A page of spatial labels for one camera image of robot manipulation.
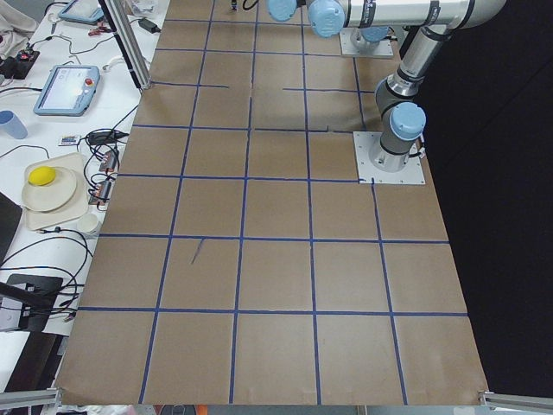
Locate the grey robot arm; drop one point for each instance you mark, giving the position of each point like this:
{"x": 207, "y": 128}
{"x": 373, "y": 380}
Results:
{"x": 328, "y": 18}
{"x": 403, "y": 120}

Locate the white paper cup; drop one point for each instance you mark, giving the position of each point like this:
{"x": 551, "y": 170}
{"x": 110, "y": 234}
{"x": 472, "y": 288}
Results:
{"x": 89, "y": 226}

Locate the black power adapter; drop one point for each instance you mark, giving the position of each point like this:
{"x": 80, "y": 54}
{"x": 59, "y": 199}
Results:
{"x": 148, "y": 25}

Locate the beige tray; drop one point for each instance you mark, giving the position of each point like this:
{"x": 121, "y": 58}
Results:
{"x": 74, "y": 208}

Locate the cream plate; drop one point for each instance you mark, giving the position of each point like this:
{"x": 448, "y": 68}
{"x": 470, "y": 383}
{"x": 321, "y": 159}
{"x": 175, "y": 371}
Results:
{"x": 52, "y": 196}

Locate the blue teach pendant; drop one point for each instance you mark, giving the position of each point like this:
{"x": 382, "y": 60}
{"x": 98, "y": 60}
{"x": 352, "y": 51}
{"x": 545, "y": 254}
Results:
{"x": 82, "y": 11}
{"x": 68, "y": 91}

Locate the yellow lemon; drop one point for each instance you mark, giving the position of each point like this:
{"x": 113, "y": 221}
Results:
{"x": 42, "y": 176}

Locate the light blue cup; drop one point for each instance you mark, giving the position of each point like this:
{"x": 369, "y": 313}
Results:
{"x": 12, "y": 125}

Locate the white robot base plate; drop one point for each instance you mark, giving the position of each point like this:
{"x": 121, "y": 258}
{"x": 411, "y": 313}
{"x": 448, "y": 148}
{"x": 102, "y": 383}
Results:
{"x": 376, "y": 166}

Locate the aluminium frame post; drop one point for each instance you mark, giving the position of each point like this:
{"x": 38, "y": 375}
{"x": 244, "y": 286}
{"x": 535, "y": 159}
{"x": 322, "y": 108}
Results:
{"x": 119, "y": 23}

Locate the black camera stand base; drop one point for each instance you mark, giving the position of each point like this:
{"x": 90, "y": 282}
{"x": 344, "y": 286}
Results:
{"x": 27, "y": 302}

